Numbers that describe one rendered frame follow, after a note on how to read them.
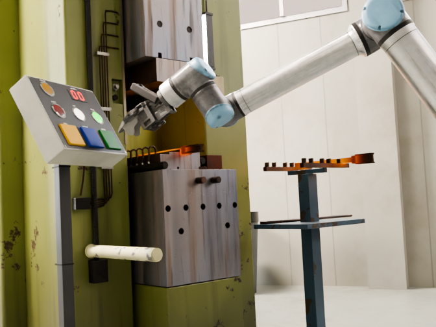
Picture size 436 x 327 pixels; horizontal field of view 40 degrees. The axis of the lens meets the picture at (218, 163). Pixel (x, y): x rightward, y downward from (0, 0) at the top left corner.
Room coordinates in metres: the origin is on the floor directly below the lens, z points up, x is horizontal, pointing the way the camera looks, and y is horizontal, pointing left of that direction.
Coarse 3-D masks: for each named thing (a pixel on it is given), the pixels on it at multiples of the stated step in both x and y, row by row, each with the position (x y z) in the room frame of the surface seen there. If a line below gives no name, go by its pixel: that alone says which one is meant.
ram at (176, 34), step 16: (128, 0) 2.37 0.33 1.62; (144, 0) 2.29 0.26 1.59; (160, 0) 2.34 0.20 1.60; (176, 0) 2.40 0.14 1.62; (192, 0) 2.45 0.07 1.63; (128, 16) 2.37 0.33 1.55; (144, 16) 2.29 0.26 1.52; (160, 16) 2.34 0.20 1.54; (176, 16) 2.40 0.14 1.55; (192, 16) 2.45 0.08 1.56; (128, 32) 2.38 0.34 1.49; (144, 32) 2.29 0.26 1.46; (160, 32) 2.34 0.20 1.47; (176, 32) 2.39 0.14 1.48; (192, 32) 2.45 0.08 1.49; (128, 48) 2.38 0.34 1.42; (144, 48) 2.29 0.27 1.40; (160, 48) 2.34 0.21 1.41; (176, 48) 2.39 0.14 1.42; (192, 48) 2.44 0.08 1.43; (128, 64) 2.42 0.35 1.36
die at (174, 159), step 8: (160, 152) 2.49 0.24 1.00; (168, 152) 2.36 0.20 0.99; (176, 152) 2.38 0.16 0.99; (128, 160) 2.50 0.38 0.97; (144, 160) 2.41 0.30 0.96; (152, 160) 2.36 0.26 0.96; (160, 160) 2.32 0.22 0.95; (168, 160) 2.35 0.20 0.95; (176, 160) 2.37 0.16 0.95; (184, 160) 2.40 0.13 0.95; (192, 160) 2.43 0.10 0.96; (168, 168) 2.35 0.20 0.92; (176, 168) 2.37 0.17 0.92; (184, 168) 2.40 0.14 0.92; (192, 168) 2.42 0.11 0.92
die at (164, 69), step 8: (144, 64) 2.39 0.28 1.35; (152, 64) 2.34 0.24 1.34; (160, 64) 2.34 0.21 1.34; (168, 64) 2.36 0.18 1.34; (176, 64) 2.39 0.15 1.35; (184, 64) 2.41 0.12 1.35; (128, 72) 2.48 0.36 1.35; (136, 72) 2.43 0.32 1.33; (144, 72) 2.39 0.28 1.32; (152, 72) 2.34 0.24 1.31; (160, 72) 2.33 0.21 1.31; (168, 72) 2.36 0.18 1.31; (128, 80) 2.48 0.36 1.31; (136, 80) 2.43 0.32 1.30; (144, 80) 2.39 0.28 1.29; (152, 80) 2.34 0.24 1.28; (160, 80) 2.33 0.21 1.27; (128, 88) 2.48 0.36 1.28; (152, 88) 2.47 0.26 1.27; (128, 96) 2.62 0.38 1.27
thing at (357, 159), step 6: (354, 156) 2.57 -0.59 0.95; (360, 156) 2.56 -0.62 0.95; (366, 156) 2.54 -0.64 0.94; (372, 156) 2.52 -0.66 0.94; (300, 162) 2.78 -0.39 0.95; (306, 162) 2.76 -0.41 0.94; (318, 162) 2.71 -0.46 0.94; (324, 162) 2.68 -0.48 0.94; (336, 162) 2.64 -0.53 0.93; (342, 162) 2.62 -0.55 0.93; (348, 162) 2.59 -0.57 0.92; (354, 162) 2.57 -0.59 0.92; (360, 162) 2.56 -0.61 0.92; (366, 162) 2.53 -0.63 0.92; (372, 162) 2.52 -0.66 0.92
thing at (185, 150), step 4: (196, 144) 2.32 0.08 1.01; (200, 144) 2.32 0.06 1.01; (180, 148) 2.40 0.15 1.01; (184, 148) 2.38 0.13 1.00; (188, 148) 2.38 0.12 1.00; (192, 148) 2.36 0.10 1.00; (196, 148) 2.34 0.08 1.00; (200, 148) 2.32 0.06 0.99; (152, 152) 2.56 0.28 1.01; (156, 152) 2.53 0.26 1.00; (184, 152) 2.38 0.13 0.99; (188, 152) 2.36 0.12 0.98; (192, 152) 2.36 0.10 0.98
